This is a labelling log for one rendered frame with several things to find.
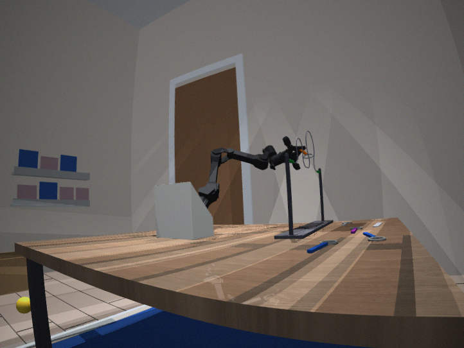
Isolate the grey ring with blue handle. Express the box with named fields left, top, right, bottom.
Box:
left=307, top=239, right=338, bottom=253
left=362, top=232, right=386, bottom=241

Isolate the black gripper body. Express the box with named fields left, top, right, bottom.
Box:
left=278, top=136, right=300, bottom=170

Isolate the purple handle with grey loop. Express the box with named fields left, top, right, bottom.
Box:
left=350, top=227, right=362, bottom=234

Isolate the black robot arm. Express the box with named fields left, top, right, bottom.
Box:
left=198, top=146, right=298, bottom=208

